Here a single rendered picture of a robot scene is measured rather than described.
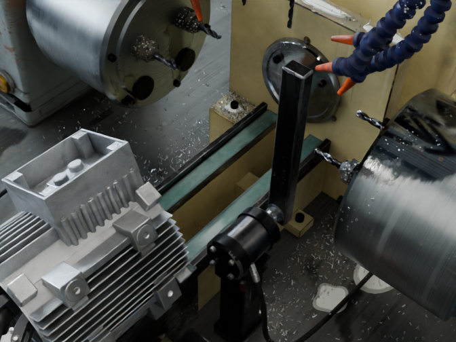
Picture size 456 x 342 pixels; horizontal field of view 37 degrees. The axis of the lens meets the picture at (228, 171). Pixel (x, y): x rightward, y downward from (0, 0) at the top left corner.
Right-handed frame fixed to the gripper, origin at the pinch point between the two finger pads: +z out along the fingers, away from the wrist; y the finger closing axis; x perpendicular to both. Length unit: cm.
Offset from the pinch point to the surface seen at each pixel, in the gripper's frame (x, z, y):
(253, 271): 7.1, 12.0, -16.9
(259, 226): 4.9, 16.4, -14.3
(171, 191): 17.5, 18.7, 5.5
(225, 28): 36, 66, 37
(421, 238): 0.4, 24.6, -31.4
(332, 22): -1.5, 46.2, -3.4
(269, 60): 9.7, 43.7, 6.3
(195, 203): 21.6, 21.2, 3.3
